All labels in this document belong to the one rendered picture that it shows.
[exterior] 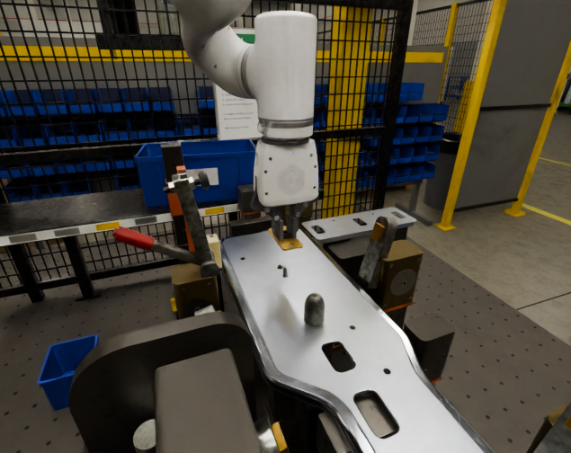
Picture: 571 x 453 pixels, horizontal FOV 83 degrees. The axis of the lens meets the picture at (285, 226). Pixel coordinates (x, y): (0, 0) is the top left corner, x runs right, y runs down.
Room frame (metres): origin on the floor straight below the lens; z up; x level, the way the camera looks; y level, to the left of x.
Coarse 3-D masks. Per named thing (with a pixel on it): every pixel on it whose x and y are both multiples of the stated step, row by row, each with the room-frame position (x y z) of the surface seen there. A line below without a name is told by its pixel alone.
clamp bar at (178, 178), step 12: (180, 180) 0.43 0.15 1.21; (192, 180) 0.45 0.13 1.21; (204, 180) 0.45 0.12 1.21; (168, 192) 0.44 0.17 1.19; (180, 192) 0.43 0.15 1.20; (192, 192) 0.44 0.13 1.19; (180, 204) 0.43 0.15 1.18; (192, 204) 0.44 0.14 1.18; (192, 216) 0.44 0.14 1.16; (192, 228) 0.44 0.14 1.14; (192, 240) 0.44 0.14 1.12; (204, 240) 0.44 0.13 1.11; (204, 252) 0.44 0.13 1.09
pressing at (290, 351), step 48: (240, 240) 0.65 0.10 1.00; (240, 288) 0.47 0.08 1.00; (288, 288) 0.47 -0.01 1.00; (336, 288) 0.47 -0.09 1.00; (288, 336) 0.35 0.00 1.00; (336, 336) 0.35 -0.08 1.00; (384, 336) 0.35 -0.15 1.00; (288, 384) 0.27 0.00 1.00; (336, 384) 0.27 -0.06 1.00; (384, 384) 0.27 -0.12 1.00; (432, 384) 0.28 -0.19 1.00; (432, 432) 0.21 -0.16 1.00
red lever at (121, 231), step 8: (112, 232) 0.42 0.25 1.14; (120, 232) 0.41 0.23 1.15; (128, 232) 0.42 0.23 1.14; (136, 232) 0.42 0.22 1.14; (120, 240) 0.41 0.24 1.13; (128, 240) 0.41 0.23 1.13; (136, 240) 0.41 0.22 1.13; (144, 240) 0.42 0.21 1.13; (152, 240) 0.43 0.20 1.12; (144, 248) 0.42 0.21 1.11; (152, 248) 0.42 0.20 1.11; (160, 248) 0.43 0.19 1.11; (168, 248) 0.43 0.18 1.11; (176, 248) 0.44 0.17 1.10; (176, 256) 0.43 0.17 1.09; (184, 256) 0.44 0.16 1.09; (192, 256) 0.44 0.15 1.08; (200, 264) 0.45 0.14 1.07
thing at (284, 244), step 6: (270, 228) 0.54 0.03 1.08; (288, 234) 0.50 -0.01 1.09; (276, 240) 0.50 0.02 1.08; (282, 240) 0.50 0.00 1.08; (288, 240) 0.50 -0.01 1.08; (294, 240) 0.50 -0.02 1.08; (282, 246) 0.47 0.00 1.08; (288, 246) 0.47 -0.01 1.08; (294, 246) 0.47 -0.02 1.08; (300, 246) 0.48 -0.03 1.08
